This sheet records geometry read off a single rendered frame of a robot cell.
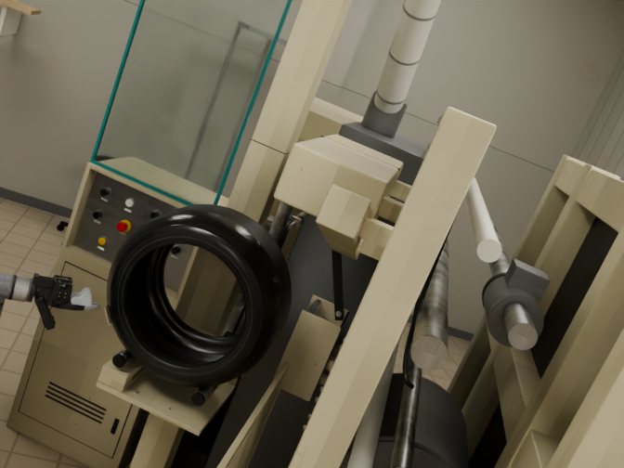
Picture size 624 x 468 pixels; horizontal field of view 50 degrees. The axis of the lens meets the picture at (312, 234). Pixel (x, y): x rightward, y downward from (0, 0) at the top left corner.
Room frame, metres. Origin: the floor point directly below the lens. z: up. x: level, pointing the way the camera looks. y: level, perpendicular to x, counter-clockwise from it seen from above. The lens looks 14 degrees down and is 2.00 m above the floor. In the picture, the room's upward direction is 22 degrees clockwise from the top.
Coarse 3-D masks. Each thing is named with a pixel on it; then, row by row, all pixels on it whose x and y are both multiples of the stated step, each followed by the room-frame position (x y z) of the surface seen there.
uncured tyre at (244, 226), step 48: (144, 240) 1.91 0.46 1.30; (192, 240) 1.89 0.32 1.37; (240, 240) 1.90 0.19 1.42; (144, 288) 2.15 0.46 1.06; (240, 288) 1.86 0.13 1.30; (288, 288) 2.04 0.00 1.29; (144, 336) 2.05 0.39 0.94; (192, 336) 2.15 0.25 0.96; (240, 336) 1.86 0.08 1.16; (192, 384) 1.90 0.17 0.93
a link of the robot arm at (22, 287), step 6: (18, 276) 1.84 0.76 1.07; (18, 282) 1.82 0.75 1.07; (24, 282) 1.83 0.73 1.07; (30, 282) 1.84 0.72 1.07; (18, 288) 1.81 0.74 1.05; (24, 288) 1.82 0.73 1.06; (30, 288) 1.84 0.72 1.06; (18, 294) 1.81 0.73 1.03; (24, 294) 1.82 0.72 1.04; (18, 300) 1.83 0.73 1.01; (24, 300) 1.83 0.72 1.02
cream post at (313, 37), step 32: (320, 0) 2.27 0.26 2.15; (320, 32) 2.26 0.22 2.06; (288, 64) 2.27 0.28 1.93; (320, 64) 2.27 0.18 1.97; (288, 96) 2.26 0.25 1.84; (256, 128) 2.27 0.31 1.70; (288, 128) 2.26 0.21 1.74; (256, 160) 2.27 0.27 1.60; (256, 192) 2.26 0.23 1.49; (224, 288) 2.26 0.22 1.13; (192, 320) 2.27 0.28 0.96; (224, 320) 2.32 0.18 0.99; (160, 448) 2.26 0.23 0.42
